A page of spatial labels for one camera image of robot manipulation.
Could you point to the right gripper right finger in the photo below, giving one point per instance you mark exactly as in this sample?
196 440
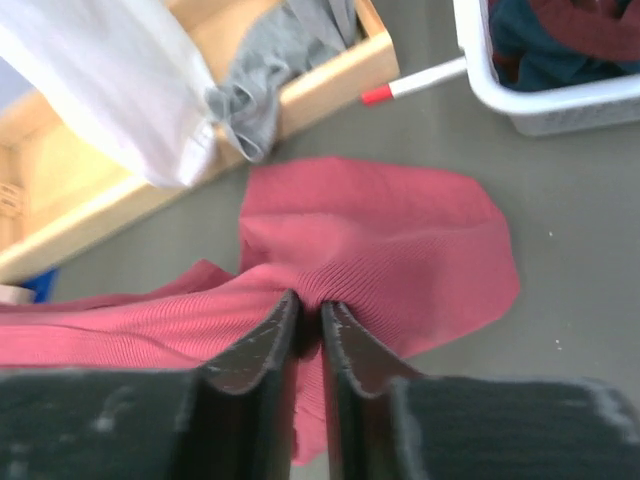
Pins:
358 375

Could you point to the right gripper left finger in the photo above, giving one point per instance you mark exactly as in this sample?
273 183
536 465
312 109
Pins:
239 423

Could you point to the red tank top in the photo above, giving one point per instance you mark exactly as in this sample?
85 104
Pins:
95 388

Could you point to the grey tank top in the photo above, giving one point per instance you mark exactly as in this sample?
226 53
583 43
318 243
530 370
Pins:
287 41

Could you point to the white garment on hanger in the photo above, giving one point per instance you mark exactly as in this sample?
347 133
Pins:
124 76

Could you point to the brown board blue edge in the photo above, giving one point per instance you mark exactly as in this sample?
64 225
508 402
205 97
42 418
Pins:
36 290

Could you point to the wooden clothes rack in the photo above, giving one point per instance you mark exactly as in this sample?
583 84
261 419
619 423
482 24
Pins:
60 195

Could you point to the red capped white marker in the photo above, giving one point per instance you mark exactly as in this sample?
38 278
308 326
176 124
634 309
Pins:
418 81

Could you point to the dark navy garment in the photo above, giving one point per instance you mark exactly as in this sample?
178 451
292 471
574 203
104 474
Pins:
545 45

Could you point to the white laundry basket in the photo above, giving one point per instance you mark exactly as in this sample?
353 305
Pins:
587 106

